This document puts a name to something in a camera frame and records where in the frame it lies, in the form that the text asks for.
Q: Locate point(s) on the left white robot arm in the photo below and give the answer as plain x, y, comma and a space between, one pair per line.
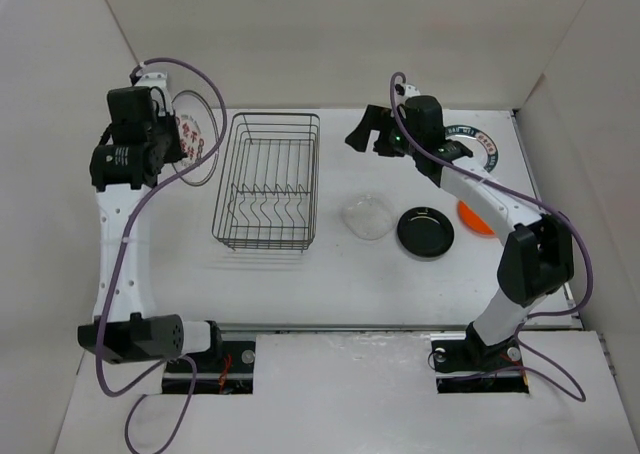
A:
140, 140

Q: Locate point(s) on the white plate red characters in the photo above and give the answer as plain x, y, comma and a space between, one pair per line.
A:
198, 132

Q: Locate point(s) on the white plate green rim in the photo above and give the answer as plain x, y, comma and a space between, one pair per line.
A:
482, 146

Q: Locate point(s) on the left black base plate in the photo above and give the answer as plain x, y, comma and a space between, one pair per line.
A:
229, 373

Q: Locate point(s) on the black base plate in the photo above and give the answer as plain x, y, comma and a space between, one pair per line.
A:
229, 373
464, 368

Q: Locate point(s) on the aluminium rail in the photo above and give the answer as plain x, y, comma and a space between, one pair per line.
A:
274, 327

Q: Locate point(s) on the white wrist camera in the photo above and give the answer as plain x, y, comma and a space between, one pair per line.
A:
406, 90
158, 82

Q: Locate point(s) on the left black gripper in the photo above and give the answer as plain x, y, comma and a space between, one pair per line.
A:
176, 152

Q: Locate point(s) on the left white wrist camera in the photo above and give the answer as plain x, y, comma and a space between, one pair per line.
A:
158, 82

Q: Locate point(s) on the clear glass plate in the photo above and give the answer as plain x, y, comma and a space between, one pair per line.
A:
369, 217

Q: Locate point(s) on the grey wire dish rack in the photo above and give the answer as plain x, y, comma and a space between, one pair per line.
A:
268, 191

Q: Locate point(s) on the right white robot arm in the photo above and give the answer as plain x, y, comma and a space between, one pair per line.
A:
537, 254

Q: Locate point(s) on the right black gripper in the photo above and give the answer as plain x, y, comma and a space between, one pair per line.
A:
375, 118

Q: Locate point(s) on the orange plate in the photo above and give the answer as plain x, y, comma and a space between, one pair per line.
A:
472, 221

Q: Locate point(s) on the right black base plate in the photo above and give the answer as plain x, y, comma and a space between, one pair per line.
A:
464, 368

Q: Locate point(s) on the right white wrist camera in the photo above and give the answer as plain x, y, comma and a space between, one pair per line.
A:
406, 90

